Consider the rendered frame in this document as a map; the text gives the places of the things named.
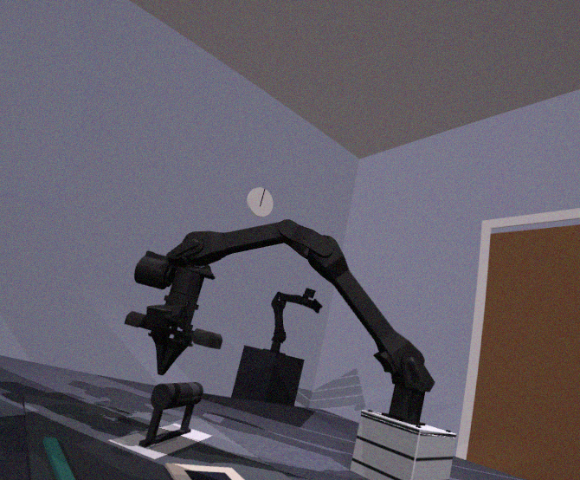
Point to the teal small trowel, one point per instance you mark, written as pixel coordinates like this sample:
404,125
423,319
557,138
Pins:
57,459

